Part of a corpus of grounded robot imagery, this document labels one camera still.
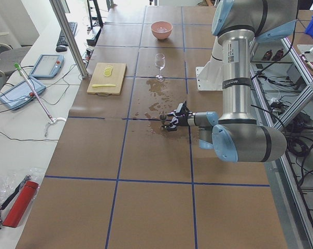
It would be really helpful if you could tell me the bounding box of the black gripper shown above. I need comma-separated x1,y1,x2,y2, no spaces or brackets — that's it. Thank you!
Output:
164,112,195,131

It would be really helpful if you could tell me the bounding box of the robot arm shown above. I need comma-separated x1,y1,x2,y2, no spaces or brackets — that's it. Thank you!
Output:
165,1,298,162

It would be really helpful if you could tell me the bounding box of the clear wine glass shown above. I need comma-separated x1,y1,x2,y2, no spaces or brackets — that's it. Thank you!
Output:
154,53,165,82

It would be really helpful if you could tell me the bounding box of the clear ice cubes pile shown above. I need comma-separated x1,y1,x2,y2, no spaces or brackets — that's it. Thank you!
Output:
156,26,168,33

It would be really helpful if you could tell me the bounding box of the wooden cutting board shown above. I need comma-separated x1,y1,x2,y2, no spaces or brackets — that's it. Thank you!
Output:
87,63,126,95

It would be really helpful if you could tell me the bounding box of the yellow plastic knife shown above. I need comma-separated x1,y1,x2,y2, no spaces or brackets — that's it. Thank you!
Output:
92,84,117,88

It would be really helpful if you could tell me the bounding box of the pink bowl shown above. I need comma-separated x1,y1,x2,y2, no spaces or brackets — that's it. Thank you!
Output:
151,21,173,40

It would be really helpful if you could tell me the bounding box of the black computer mouse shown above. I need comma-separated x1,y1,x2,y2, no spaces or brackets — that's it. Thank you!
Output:
55,45,67,52

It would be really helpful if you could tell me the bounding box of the far teach pendant tablet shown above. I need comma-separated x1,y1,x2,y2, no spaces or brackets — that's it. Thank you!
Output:
30,54,64,79

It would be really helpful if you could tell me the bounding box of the teach pendant tablet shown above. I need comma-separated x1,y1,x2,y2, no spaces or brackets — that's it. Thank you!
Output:
0,80,34,110
30,54,64,79

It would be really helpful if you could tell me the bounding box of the black keyboard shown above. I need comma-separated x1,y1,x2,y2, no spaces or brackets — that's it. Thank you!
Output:
56,21,78,45

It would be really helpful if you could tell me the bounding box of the near teach pendant tablet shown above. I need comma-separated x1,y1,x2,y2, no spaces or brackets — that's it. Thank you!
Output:
0,80,34,110

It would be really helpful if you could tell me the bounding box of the metal rod green tip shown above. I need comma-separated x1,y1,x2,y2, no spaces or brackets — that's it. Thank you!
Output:
14,62,67,137

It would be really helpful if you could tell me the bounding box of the clear plastic bag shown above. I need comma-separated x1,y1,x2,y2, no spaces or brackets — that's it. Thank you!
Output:
0,167,46,232

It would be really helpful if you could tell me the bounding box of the grey office chair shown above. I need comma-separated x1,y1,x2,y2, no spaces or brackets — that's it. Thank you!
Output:
0,32,31,85

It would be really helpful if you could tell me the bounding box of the red cylinder bottle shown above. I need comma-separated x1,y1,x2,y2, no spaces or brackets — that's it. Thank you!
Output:
3,181,39,228

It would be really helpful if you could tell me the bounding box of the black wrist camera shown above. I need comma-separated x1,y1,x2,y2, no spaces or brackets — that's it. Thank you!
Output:
175,101,190,116

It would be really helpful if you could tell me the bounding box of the aluminium frame post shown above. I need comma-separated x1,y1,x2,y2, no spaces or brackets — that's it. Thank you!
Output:
49,0,88,79

